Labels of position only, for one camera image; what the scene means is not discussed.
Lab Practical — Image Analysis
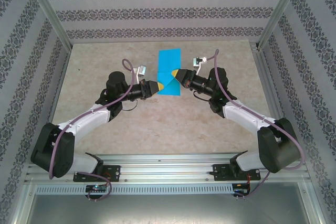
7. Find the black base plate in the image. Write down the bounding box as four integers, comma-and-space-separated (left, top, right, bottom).
73, 165, 121, 183
213, 163, 260, 182

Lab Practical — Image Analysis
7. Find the long aluminium base rail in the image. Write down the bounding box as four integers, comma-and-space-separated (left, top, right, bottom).
25, 154, 312, 184

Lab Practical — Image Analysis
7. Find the blue cloth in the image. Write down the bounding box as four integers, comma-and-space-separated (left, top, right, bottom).
156, 48, 182, 96

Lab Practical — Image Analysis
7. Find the left small circuit board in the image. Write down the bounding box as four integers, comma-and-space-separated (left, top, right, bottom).
86, 184, 107, 193

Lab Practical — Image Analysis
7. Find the small circuit board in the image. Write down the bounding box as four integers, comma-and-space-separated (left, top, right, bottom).
233, 184, 250, 195
86, 184, 107, 193

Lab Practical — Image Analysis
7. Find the slotted grey cable duct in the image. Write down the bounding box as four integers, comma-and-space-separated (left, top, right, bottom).
35, 184, 234, 195

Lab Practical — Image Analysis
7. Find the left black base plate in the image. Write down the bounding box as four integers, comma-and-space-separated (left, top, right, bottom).
73, 165, 121, 183

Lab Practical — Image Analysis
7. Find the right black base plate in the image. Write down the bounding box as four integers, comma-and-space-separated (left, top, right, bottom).
213, 163, 260, 182

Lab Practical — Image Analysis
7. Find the aluminium frame post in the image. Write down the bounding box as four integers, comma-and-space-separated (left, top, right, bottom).
257, 0, 307, 50
22, 0, 73, 49

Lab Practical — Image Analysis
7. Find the right small circuit board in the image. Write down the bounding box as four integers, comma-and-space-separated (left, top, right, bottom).
233, 184, 250, 195

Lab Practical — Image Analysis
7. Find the aluminium side rail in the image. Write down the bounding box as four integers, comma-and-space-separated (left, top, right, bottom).
35, 47, 73, 164
250, 41, 299, 162

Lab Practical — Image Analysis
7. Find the grey metal sheet panel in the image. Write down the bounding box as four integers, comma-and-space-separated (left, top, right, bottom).
26, 194, 321, 224

